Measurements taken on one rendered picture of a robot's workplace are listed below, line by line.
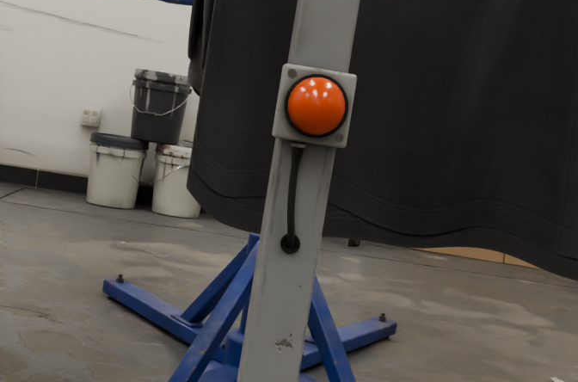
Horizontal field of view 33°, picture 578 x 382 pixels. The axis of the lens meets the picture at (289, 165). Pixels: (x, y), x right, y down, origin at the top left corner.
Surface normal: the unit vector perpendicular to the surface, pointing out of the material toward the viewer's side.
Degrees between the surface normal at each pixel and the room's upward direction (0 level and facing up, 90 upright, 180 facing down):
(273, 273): 90
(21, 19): 90
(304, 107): 100
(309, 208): 90
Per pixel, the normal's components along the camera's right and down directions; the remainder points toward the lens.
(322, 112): 0.20, 0.26
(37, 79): 0.07, 0.07
